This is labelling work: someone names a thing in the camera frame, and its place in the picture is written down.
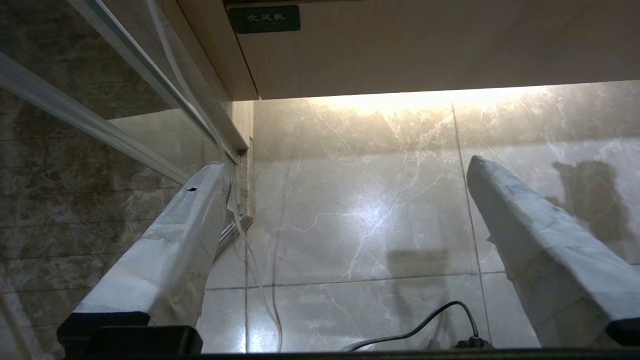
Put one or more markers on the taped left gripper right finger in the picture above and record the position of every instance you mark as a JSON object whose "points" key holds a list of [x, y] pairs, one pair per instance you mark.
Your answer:
{"points": [[555, 260]]}

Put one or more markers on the framed glass shower door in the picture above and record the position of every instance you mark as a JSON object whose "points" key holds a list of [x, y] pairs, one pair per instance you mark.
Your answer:
{"points": [[75, 150]]}

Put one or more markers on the beige wooden drawer front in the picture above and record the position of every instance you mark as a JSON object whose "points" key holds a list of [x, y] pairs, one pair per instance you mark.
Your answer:
{"points": [[450, 45]]}

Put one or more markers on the green label sign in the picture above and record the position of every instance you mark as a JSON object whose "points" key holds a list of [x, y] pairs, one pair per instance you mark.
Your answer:
{"points": [[265, 19]]}

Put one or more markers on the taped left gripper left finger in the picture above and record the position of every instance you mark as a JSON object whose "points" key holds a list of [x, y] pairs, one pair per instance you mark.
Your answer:
{"points": [[165, 260]]}

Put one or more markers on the beige wooden vanity cabinet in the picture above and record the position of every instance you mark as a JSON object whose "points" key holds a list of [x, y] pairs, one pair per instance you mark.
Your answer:
{"points": [[215, 50]]}

